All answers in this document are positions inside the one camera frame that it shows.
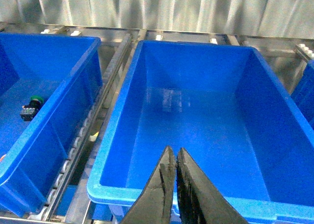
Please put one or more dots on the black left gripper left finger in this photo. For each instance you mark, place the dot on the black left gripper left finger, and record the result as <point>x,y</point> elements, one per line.
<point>154,205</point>

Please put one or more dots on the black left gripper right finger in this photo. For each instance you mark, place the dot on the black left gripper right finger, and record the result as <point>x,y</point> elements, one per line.
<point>199,201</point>

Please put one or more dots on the roller conveyor track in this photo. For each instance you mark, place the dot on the roller conveyor track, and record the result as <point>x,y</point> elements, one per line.
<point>81,208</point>

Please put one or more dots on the large blue middle bin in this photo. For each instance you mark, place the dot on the large blue middle bin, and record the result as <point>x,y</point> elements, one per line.
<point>226,106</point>

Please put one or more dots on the large blue target bin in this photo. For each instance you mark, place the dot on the large blue target bin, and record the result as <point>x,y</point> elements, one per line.
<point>303,94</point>

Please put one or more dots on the green button middle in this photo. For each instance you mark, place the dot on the green button middle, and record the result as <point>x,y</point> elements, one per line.
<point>29,111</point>

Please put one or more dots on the large blue source bin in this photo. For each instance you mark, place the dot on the large blue source bin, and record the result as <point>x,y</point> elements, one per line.
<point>65,72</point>

